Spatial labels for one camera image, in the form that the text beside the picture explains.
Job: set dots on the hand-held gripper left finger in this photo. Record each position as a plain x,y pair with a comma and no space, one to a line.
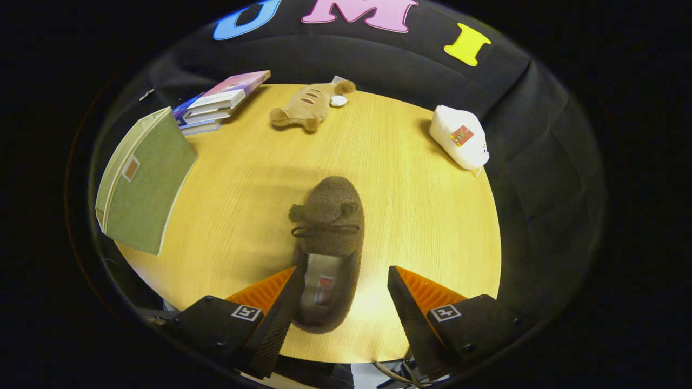
275,329

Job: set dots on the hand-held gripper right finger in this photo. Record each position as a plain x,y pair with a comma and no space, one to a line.
408,319

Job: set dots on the brown fluffy slipper shoe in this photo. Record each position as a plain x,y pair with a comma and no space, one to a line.
330,205

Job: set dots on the green fabric storage box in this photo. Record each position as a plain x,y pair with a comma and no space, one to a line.
146,189

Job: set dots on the white plush toy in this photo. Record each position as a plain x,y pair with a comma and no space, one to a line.
470,154

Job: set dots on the black backdrop cloth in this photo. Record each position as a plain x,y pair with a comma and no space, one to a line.
540,162

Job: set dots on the pale blue book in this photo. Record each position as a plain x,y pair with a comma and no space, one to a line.
200,128

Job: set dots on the grey book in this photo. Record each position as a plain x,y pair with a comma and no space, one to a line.
208,115

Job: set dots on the tan plush toy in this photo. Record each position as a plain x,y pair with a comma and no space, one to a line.
305,105

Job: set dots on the small white object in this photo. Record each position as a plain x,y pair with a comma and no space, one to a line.
339,100

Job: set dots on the pink book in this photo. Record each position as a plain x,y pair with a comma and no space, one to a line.
238,82

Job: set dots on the white clip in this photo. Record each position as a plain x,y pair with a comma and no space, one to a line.
146,94

